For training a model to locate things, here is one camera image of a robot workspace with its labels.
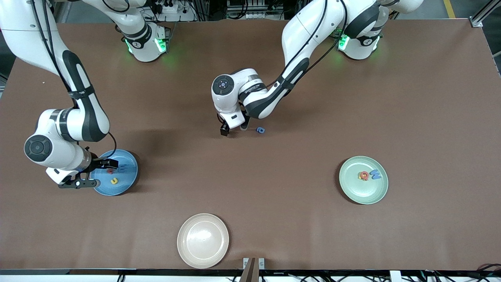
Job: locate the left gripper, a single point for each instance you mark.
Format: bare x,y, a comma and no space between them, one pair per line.
224,129

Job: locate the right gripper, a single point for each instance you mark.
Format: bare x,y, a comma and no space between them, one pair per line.
98,162

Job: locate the blue foam letter e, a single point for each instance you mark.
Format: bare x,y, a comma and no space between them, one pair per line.
123,169

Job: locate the red foam letter Q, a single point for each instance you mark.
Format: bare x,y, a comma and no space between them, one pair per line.
361,176

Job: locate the blue foam letter W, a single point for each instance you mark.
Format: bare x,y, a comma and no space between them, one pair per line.
375,175

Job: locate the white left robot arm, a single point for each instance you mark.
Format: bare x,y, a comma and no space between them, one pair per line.
305,31

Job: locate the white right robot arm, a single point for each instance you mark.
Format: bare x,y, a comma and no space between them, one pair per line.
78,90

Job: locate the blue plate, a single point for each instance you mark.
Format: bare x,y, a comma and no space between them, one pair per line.
125,184

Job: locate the brown table cover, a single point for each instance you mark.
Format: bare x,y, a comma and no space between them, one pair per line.
274,219

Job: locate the beige plate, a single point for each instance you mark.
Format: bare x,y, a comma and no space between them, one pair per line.
202,241

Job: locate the grey electronics rack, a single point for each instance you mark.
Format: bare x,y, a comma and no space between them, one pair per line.
254,8

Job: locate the white power strip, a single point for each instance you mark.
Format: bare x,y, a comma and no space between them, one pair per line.
172,9

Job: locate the green plate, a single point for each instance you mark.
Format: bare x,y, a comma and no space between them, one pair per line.
364,194

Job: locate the metal mount bracket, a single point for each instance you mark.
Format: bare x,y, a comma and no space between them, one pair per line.
261,263

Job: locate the brown stand post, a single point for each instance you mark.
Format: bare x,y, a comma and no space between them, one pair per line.
248,274

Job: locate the aluminium frame profile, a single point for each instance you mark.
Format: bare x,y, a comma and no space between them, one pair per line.
476,22

